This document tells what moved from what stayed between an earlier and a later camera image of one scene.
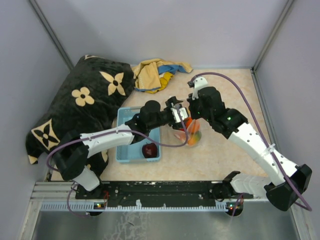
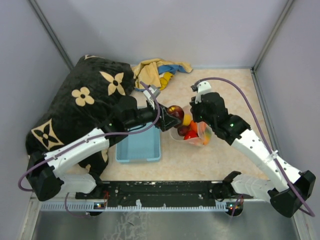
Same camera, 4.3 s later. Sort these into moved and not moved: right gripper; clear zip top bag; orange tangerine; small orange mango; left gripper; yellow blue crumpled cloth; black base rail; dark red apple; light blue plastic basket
Moved: clear zip top bag; small orange mango; dark red apple; left gripper; orange tangerine
Not moved: right gripper; light blue plastic basket; black base rail; yellow blue crumpled cloth
